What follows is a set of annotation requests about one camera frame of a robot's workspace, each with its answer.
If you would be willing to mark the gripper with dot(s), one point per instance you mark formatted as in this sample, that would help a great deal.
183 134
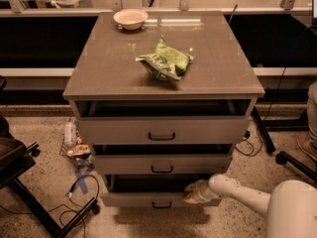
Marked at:
204 190

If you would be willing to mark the grey drawer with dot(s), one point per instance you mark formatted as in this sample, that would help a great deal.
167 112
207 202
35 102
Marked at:
144 122
156 191
161 159

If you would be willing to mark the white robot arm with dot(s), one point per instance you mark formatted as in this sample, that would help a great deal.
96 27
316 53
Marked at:
290 211

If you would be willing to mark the grey drawer cabinet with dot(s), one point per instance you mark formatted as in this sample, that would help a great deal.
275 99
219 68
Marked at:
107 68

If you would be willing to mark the black table leg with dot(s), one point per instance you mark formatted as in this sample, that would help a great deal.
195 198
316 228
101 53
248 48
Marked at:
270 148

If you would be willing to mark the person leg and shoe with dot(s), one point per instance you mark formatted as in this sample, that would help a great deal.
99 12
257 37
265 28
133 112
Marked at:
307 142

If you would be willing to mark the green chip bag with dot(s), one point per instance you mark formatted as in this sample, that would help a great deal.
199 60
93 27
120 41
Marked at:
165 63

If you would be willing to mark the white plastic bottle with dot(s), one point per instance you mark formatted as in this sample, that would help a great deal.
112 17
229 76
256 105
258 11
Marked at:
70 134

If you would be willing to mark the white bowl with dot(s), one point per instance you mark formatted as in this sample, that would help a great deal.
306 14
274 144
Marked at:
131 19

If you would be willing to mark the black office chair left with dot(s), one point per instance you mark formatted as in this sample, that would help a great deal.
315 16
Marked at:
15 159

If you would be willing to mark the wire basket with snacks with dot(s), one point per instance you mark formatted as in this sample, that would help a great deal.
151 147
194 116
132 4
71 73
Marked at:
79 155

